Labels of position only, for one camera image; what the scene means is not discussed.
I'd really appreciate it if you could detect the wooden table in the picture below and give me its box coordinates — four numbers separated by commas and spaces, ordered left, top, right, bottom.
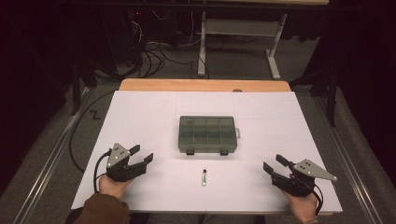
119, 77, 334, 217

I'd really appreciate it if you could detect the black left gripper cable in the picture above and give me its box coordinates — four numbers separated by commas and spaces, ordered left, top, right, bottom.
92, 148, 113, 193

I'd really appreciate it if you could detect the white metal desk frame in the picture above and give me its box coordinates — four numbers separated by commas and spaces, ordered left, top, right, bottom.
197, 0, 330, 80

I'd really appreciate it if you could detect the metal floor rail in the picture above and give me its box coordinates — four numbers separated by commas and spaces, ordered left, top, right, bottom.
312, 94, 376, 224
11, 88, 92, 224

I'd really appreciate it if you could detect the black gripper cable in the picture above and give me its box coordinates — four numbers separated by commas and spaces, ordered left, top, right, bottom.
311, 182, 325, 217
92, 148, 113, 193

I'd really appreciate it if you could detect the long black floor cable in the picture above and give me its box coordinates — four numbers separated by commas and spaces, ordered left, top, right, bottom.
68, 90, 116, 174

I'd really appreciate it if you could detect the black metal stand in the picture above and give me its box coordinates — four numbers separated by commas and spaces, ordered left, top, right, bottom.
70, 59, 98, 117
290, 66, 339, 128

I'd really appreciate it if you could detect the smoky clear plastic compartment box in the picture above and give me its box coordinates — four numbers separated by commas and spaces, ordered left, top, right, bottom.
177, 115, 242, 157

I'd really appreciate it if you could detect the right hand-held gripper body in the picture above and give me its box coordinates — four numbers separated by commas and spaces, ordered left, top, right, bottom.
270, 158, 338, 198

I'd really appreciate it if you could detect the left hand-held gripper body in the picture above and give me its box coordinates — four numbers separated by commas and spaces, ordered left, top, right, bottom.
106, 142, 148, 183

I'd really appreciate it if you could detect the tangle of black floor cables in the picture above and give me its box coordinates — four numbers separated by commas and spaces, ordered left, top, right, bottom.
136, 39, 194, 79

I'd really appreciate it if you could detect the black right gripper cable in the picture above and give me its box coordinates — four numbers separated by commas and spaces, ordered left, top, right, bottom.
311, 182, 325, 217

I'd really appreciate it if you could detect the dark equipment cabinet red light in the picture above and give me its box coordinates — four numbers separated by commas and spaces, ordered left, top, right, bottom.
101, 5, 179, 68

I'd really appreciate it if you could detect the person's left hand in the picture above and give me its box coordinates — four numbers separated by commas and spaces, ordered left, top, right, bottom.
98, 174, 134, 201

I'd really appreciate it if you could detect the person's right hand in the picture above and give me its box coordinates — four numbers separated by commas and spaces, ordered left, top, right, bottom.
281, 188, 319, 224

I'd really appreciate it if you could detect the dark curtain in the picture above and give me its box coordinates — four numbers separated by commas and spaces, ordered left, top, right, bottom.
317, 0, 396, 185
0, 0, 78, 197

